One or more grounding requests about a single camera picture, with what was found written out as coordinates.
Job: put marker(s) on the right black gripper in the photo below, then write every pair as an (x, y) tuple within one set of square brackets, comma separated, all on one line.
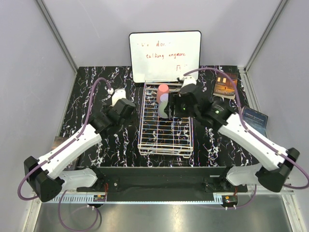
[(175, 99)]

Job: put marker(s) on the orange cover book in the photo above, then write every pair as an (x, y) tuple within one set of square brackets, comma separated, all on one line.
[(223, 87)]

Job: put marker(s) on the black marble mat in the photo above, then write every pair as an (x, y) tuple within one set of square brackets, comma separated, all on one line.
[(121, 149)]

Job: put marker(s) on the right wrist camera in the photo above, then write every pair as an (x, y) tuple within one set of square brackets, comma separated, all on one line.
[(187, 80)]

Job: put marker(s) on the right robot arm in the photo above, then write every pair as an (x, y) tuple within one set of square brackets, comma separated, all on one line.
[(274, 164)]

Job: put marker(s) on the tale of two cities book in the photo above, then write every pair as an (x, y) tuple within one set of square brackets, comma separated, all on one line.
[(57, 142)]

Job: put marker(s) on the pink plastic cup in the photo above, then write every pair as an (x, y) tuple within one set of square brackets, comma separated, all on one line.
[(162, 89)]

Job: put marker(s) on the white whiteboard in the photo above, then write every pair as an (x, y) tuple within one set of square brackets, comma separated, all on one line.
[(164, 56)]

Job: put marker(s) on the purple plastic cup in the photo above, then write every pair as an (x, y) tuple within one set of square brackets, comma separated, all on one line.
[(164, 97)]

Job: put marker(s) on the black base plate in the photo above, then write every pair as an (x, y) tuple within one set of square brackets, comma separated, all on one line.
[(162, 184)]

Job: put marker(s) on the white cable duct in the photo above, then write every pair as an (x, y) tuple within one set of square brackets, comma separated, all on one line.
[(79, 198)]

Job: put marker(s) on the green plastic cup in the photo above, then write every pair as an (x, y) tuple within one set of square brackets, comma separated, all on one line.
[(162, 110)]

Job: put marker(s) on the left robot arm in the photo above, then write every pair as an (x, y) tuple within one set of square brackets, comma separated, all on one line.
[(47, 176)]

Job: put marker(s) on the white wire dish rack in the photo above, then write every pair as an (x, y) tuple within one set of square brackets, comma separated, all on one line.
[(159, 136)]

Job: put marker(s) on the blue cover book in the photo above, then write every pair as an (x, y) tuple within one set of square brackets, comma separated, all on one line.
[(255, 119)]

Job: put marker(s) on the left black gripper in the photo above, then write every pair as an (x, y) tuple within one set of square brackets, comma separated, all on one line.
[(125, 106)]

